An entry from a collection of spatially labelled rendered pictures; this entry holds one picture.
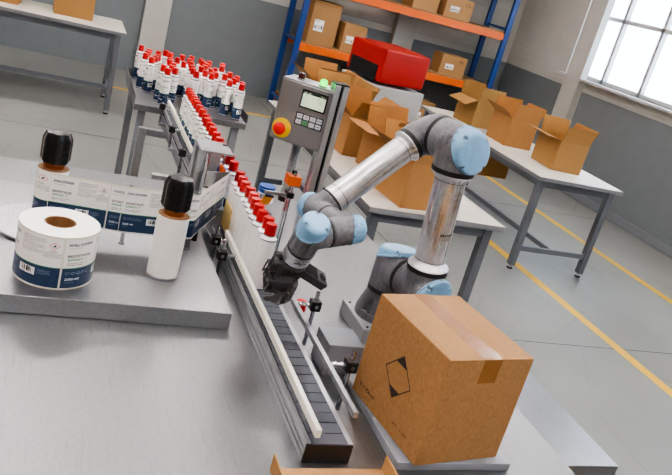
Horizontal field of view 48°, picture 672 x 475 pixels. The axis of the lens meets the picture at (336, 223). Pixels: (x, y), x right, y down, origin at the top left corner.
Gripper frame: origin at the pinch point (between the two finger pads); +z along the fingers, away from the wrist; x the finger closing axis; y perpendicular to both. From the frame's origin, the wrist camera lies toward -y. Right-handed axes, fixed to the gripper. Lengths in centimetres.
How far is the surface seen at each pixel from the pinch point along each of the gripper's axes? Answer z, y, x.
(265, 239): -0.7, 2.1, -20.1
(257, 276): 9.3, 1.8, -13.9
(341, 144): 128, -104, -203
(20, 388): -6, 62, 32
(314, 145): -16.3, -10.3, -45.7
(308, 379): -10.1, -1.7, 28.5
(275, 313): 6.3, -1.5, 0.1
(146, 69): 124, 15, -229
